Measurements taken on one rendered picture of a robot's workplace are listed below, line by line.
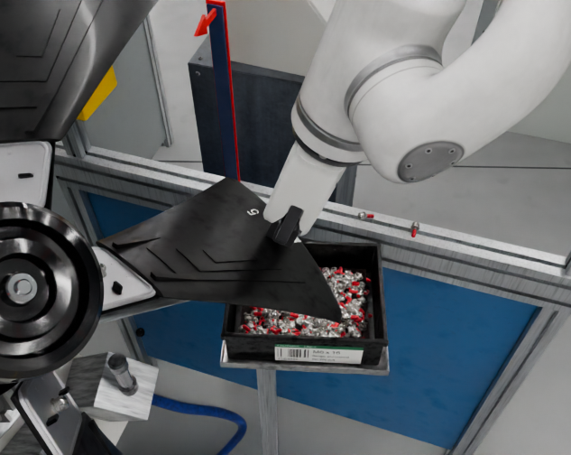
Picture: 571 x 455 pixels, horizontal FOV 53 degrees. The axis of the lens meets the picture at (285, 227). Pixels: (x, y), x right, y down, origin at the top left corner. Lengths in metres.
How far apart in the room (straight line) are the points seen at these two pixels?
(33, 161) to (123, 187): 0.57
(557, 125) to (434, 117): 2.18
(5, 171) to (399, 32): 0.31
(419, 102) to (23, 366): 0.30
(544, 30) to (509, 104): 0.05
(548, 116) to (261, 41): 1.65
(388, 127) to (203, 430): 1.36
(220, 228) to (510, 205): 1.72
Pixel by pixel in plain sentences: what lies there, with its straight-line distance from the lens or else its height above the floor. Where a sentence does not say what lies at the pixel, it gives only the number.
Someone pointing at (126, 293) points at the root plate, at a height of 1.14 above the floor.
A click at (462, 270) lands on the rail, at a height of 0.82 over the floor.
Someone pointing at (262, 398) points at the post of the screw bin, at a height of 0.55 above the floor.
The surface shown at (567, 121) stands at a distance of 2.54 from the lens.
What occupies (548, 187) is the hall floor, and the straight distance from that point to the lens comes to 2.38.
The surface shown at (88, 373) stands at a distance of 0.70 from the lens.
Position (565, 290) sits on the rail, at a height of 0.83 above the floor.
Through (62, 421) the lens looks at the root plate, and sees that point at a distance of 0.49.
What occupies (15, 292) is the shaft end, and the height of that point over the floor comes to 1.22.
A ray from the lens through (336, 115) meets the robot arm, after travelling 0.46.
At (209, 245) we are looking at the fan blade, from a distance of 0.59.
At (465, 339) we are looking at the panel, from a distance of 1.12.
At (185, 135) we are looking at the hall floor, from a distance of 2.41.
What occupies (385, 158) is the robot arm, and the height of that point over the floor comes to 1.27.
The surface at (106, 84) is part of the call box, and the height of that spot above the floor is 1.00.
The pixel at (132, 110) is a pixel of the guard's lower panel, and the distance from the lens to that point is 2.07.
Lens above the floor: 1.54
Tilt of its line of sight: 49 degrees down
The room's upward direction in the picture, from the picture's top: straight up
